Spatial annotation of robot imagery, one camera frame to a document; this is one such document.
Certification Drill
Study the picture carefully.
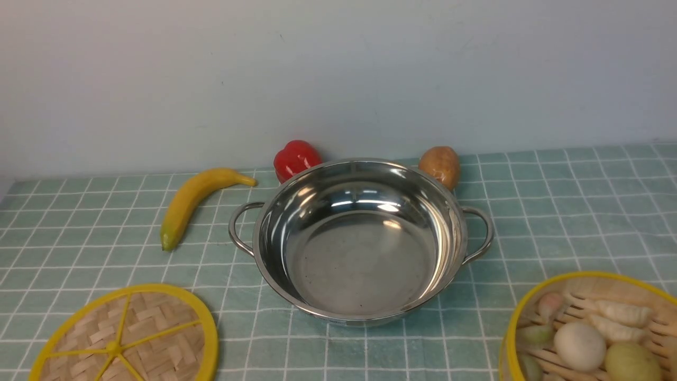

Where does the yellow woven bamboo steamer lid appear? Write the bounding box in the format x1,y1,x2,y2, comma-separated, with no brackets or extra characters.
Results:
28,284,219,380

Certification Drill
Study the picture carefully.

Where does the yellow rimmed bamboo steamer basket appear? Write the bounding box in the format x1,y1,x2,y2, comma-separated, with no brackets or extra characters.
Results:
498,272,676,380

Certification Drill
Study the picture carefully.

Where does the stainless steel pot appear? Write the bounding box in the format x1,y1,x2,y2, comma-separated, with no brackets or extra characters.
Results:
228,158,495,327

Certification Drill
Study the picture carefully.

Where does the red bell pepper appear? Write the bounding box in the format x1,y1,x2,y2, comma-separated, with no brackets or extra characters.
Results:
273,140,323,184

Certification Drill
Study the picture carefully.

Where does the brown potato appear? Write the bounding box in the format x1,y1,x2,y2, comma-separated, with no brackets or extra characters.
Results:
418,146,461,191

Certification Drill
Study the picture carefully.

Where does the yellow banana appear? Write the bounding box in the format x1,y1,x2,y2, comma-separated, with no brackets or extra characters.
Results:
160,167,257,252

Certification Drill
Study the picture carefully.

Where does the green checkered tablecloth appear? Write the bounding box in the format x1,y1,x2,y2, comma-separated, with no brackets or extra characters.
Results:
1,144,676,380

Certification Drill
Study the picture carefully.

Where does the pink tipped dumpling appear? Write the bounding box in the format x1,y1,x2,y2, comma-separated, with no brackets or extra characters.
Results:
536,292,566,324

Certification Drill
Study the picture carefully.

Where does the pale green dumpling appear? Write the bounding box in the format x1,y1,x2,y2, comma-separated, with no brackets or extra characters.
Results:
516,324,555,350

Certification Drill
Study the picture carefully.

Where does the white round bun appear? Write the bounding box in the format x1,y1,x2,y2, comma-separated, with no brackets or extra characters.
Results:
553,321,607,373

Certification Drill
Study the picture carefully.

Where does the white pleated dumpling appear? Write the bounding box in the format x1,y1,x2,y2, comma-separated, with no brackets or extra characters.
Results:
594,301,654,328

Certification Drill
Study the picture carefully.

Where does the green round bun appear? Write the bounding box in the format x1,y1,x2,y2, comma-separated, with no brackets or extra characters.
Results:
604,342,662,380

